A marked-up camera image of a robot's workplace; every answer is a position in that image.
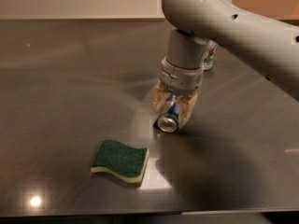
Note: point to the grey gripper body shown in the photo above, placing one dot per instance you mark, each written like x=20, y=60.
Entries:
x=179, y=77

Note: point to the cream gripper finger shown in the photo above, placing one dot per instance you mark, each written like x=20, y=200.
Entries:
x=161, y=100
x=186, y=104

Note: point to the green yellow sponge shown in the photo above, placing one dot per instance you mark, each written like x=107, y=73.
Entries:
x=124, y=162

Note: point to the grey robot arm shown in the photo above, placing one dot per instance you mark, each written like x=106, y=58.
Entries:
x=270, y=47

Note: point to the silver green soda can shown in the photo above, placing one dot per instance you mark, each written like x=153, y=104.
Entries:
x=209, y=55

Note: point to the Red Bull can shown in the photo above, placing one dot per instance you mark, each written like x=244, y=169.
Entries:
x=168, y=119

